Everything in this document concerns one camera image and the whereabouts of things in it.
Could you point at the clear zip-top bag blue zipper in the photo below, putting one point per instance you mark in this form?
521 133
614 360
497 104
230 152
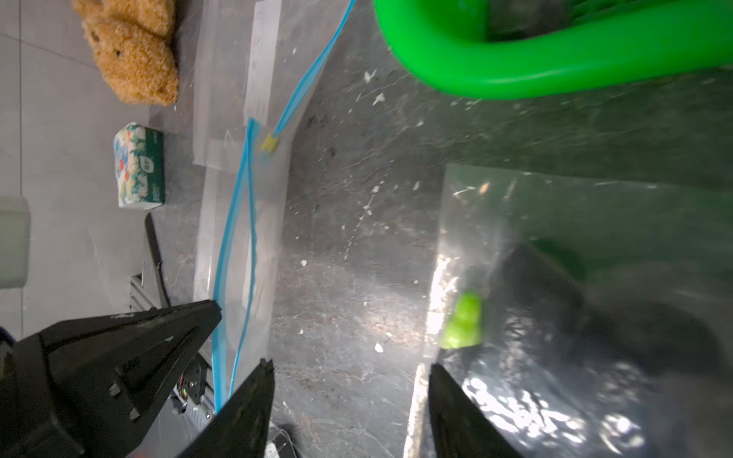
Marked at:
600 227

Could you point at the black comb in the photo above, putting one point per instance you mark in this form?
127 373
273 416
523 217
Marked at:
154 249

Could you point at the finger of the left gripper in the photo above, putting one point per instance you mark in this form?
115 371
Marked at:
93 387

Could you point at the colourful tissue pack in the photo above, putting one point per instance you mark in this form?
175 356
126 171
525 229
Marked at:
139 167

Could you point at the yellow zipper slider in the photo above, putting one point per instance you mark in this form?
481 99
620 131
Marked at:
270 143

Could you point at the dark eggplant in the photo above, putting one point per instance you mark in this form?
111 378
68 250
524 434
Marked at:
654 326

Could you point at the brown teddy bear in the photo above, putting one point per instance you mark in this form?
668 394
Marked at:
131 45

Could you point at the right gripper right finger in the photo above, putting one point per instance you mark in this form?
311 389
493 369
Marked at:
458 426

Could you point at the green plastic basket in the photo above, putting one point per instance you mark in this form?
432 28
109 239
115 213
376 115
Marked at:
446 45

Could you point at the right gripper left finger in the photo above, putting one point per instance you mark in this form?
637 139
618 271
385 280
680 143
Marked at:
241 428

